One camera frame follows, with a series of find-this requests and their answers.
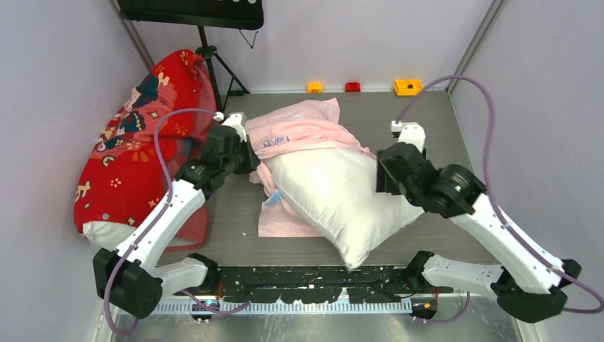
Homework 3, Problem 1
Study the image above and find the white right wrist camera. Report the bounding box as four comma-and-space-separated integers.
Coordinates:
390, 120, 426, 153

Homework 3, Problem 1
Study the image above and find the white pillow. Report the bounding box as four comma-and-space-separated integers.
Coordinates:
83, 221, 132, 250
255, 149, 424, 269

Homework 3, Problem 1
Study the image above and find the small yellow block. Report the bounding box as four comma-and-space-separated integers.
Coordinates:
306, 82, 323, 93

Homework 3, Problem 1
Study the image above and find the black tripod stand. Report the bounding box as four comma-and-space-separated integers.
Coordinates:
194, 26, 251, 114

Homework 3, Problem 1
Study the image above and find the red patterned pillowcase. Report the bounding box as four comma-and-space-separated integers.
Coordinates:
73, 49, 217, 236

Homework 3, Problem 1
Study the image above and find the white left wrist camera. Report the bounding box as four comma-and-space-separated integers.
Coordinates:
213, 111, 248, 142

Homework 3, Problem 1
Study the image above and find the white pillow in red case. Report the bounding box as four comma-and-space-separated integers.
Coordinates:
83, 221, 132, 250

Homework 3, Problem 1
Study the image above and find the small red block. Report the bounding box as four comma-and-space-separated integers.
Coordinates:
345, 82, 362, 93

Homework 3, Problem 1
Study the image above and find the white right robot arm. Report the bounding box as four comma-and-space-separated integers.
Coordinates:
376, 142, 570, 323

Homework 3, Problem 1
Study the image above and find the pink pillowcase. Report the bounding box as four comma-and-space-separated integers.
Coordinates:
245, 98, 375, 238

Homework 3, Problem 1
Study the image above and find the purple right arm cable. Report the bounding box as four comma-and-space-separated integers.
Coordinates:
395, 75, 604, 326

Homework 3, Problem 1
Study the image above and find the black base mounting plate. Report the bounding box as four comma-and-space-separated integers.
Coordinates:
187, 266, 435, 304

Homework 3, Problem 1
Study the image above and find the yellow tray with black knob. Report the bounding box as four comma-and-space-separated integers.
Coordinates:
393, 79, 423, 97

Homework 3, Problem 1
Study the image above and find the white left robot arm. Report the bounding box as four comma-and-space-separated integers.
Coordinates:
93, 121, 259, 319

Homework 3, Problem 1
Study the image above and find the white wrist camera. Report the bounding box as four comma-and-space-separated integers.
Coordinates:
213, 111, 248, 142
390, 120, 426, 153

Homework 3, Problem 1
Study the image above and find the aluminium rail frame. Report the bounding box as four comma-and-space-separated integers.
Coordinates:
99, 264, 529, 317

